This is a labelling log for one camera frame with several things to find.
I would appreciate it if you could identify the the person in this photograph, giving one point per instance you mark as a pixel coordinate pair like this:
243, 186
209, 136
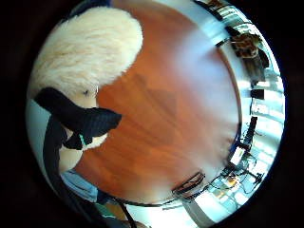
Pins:
80, 186

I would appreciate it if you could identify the open laptop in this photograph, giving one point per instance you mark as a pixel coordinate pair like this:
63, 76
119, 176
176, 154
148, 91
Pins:
237, 155

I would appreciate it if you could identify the black monitor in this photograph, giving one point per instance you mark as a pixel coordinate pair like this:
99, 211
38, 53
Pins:
257, 94

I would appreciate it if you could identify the brown wooden furniture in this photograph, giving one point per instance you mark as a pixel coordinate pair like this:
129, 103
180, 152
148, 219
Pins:
245, 44

